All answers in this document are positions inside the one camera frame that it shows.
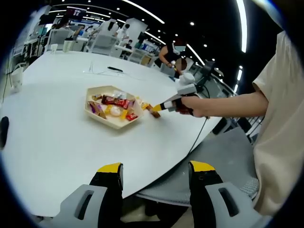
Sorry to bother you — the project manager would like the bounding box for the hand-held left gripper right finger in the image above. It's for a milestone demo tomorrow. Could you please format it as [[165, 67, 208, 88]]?
[[188, 161, 263, 228]]

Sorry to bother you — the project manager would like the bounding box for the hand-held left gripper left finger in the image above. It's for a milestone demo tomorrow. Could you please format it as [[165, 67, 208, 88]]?
[[53, 162, 124, 228]]

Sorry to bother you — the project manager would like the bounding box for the yellow pastry food packet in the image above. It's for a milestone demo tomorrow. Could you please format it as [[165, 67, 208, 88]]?
[[105, 105, 128, 121], [136, 95, 150, 110]]

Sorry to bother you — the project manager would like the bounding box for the gold purple-label food packet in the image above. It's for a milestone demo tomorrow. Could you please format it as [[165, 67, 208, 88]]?
[[126, 98, 136, 115]]

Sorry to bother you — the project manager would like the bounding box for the beige hexagonal container tray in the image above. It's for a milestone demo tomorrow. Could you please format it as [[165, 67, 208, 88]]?
[[84, 85, 144, 130]]

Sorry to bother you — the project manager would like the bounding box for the long brown purple-label food bar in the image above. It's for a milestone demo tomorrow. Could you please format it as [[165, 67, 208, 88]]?
[[87, 100, 107, 120]]

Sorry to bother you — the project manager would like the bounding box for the person's right hand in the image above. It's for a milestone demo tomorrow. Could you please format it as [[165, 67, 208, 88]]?
[[181, 95, 212, 119]]

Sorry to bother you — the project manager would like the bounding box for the grey mesh office chair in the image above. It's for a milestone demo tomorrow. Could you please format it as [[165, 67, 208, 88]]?
[[136, 127, 260, 208]]

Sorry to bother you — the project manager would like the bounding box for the white mesh office chair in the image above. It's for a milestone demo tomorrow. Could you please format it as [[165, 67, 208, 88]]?
[[47, 28, 75, 52], [91, 34, 117, 56], [129, 48, 143, 64]]

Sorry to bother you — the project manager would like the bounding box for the long ceiling light strip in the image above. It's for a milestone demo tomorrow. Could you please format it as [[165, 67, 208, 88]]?
[[236, 0, 248, 54], [121, 0, 166, 25]]

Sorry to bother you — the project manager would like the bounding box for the operator in cream shirt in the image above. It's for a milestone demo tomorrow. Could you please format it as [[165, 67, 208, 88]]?
[[251, 30, 302, 216]]

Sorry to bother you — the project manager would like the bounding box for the person's head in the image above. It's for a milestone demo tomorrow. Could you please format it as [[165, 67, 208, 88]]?
[[251, 0, 285, 30]]

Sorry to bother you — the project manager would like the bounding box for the black computer mouse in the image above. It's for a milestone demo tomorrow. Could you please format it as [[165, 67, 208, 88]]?
[[0, 116, 10, 148]]

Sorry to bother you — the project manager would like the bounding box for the hanging dark red display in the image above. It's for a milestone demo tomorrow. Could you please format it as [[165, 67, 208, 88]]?
[[66, 7, 84, 18]]

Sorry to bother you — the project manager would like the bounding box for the white paper cup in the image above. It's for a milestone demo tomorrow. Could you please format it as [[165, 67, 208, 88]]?
[[10, 66, 25, 94]]

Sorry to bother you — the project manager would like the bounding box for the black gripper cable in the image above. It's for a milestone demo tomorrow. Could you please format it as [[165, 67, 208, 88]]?
[[187, 117, 209, 155]]

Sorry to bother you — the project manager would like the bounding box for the thin white cable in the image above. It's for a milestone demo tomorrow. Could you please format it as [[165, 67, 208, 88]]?
[[82, 60, 143, 81]]

